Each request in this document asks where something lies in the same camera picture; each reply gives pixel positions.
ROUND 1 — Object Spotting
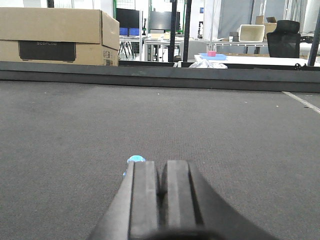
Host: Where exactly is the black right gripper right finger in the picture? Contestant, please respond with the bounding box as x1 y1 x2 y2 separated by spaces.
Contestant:
162 160 275 240

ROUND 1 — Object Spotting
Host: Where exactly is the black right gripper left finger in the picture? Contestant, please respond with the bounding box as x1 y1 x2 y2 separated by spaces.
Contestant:
87 161 160 240

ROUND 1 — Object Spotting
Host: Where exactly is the blue block with knob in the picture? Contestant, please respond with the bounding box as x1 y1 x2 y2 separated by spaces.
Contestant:
122 155 146 178

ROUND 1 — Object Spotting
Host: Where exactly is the small pink block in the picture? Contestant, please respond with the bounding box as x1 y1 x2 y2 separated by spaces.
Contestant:
207 50 217 58

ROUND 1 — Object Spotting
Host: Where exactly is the beige plastic bin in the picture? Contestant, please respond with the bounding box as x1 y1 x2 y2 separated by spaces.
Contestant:
238 24 265 43

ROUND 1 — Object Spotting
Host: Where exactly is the flat blue tray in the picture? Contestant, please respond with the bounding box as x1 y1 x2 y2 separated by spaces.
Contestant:
199 53 227 61

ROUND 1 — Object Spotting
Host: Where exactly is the black office chair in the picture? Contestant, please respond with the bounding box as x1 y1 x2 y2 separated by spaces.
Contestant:
267 20 301 59

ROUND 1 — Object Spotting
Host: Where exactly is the large cardboard box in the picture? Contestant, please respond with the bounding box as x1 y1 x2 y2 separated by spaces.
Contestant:
0 7 120 66

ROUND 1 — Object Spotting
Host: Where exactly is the black monitor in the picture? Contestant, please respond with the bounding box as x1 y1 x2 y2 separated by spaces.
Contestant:
148 11 172 31

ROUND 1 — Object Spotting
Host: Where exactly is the dark conveyor side rail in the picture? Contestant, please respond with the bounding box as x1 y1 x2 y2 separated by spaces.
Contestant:
0 61 320 93

